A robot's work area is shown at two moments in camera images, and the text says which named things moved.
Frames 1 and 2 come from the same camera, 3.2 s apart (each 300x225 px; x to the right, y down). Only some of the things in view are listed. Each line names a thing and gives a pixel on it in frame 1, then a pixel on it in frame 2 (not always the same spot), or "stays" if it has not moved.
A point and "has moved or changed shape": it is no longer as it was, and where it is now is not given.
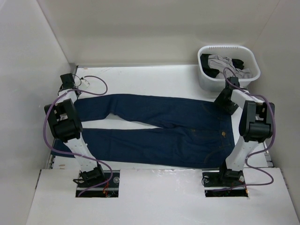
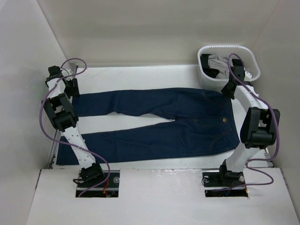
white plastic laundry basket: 209,83 stays
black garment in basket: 212,72 stays
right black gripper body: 228,106 → 224,91
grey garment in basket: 227,69 stays
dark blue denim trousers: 198,134 has moved or changed shape
